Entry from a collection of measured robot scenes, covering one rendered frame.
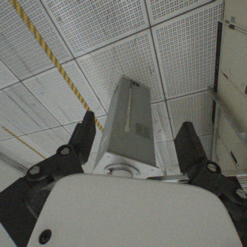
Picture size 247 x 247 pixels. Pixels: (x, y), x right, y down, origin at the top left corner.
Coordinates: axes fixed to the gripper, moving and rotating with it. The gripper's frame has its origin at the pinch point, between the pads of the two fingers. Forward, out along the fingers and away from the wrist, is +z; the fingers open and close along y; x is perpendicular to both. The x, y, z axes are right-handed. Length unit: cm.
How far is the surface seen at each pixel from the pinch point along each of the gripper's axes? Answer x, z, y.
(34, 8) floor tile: -4, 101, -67
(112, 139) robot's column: -44, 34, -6
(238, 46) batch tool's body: -7, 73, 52
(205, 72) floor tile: -33, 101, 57
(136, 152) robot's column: -48, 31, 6
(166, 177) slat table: -63, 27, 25
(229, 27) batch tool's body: -2, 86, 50
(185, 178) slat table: -59, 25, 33
